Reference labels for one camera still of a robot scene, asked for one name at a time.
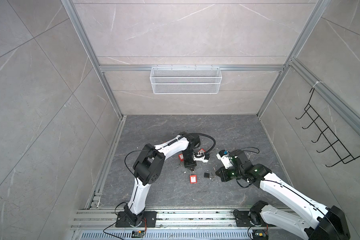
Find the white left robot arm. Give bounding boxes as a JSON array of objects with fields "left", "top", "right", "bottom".
[{"left": 123, "top": 132, "right": 201, "bottom": 227}]

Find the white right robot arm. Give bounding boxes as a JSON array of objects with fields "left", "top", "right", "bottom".
[{"left": 216, "top": 150, "right": 351, "bottom": 240}]

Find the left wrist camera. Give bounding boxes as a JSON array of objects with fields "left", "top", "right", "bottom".
[{"left": 194, "top": 153, "right": 210, "bottom": 163}]

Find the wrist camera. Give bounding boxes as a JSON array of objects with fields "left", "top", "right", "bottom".
[
  {"left": 217, "top": 150, "right": 233, "bottom": 169},
  {"left": 194, "top": 153, "right": 210, "bottom": 163}
]

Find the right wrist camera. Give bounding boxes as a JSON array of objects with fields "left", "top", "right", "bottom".
[{"left": 217, "top": 150, "right": 233, "bottom": 169}]

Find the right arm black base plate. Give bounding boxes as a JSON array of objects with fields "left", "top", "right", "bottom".
[{"left": 233, "top": 210, "right": 267, "bottom": 227}]

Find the slotted cable duct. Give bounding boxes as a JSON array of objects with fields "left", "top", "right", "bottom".
[{"left": 80, "top": 229, "right": 253, "bottom": 240}]

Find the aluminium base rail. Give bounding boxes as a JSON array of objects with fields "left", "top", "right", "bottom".
[{"left": 69, "top": 206, "right": 250, "bottom": 230}]

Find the white wire mesh basket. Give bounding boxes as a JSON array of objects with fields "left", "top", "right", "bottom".
[{"left": 150, "top": 67, "right": 222, "bottom": 95}]

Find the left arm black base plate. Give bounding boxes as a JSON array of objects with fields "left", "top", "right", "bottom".
[{"left": 115, "top": 211, "right": 157, "bottom": 228}]

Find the aluminium frame left rail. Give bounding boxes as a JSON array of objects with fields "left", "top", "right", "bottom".
[{"left": 85, "top": 116, "right": 127, "bottom": 210}]

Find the black wire hook rack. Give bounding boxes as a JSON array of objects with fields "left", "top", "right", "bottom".
[{"left": 295, "top": 88, "right": 360, "bottom": 168}]

